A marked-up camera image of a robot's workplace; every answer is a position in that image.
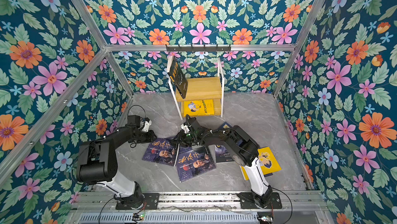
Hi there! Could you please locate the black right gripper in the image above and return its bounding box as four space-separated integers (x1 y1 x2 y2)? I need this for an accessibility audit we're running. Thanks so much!
171 130 199 147

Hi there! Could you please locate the purple portrait book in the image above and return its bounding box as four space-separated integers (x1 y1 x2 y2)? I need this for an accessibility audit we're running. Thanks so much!
176 146 216 182
142 138 179 166

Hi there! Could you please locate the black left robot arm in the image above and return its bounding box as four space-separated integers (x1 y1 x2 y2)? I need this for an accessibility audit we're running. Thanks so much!
76 115 157 204

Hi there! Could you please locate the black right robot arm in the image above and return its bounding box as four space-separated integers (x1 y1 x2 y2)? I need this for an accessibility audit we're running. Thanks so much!
171 115 273 208

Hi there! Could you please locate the black wolf cover book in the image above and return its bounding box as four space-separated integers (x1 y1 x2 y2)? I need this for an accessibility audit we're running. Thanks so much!
215 145 234 163

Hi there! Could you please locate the navy book yellow label right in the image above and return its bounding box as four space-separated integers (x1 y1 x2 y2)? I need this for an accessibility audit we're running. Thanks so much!
217 122 232 131

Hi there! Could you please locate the white wooden two-tier shelf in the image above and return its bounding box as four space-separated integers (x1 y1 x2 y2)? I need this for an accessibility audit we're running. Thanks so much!
168 59 225 119

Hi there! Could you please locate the black book leaning on shelf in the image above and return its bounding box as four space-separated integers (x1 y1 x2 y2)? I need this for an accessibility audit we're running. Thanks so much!
166 57 188 99

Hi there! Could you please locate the yellow cartoon cover book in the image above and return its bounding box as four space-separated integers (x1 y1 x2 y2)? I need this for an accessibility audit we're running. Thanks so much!
258 147 282 177

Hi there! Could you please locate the black hook rack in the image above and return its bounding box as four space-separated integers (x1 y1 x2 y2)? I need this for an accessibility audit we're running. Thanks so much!
165 45 232 52

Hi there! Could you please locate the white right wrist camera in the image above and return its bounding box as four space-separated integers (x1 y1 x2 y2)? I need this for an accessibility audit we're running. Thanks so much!
181 124 190 134

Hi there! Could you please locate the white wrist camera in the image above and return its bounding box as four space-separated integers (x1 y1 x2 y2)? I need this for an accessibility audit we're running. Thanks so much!
181 124 190 134
141 118 152 133

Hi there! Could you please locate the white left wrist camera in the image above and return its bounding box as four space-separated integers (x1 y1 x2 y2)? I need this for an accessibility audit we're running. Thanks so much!
141 118 152 133

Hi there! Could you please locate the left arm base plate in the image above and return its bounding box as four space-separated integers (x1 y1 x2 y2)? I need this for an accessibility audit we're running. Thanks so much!
115 193 160 210

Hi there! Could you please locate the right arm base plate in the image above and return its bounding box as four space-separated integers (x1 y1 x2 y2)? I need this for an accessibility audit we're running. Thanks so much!
237 192 282 210

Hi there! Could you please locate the aluminium mounting rail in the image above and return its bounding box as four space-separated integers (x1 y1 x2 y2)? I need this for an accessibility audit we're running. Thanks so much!
71 190 328 212

